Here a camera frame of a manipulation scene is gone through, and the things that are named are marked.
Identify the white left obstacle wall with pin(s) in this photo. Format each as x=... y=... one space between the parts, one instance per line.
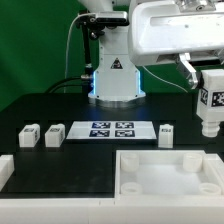
x=6 y=169

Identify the white front obstacle wall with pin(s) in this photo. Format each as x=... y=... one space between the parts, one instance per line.
x=177 y=210

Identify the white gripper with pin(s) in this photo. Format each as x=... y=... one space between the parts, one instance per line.
x=159 y=33

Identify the white fiducial marker board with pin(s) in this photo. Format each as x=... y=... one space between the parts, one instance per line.
x=112 y=130

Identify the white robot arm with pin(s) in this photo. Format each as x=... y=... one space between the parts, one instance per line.
x=116 y=81

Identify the white square tabletop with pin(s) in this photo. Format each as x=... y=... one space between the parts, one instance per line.
x=168 y=173

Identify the white obstacle wall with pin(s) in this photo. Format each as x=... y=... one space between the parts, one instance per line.
x=6 y=169
x=177 y=210

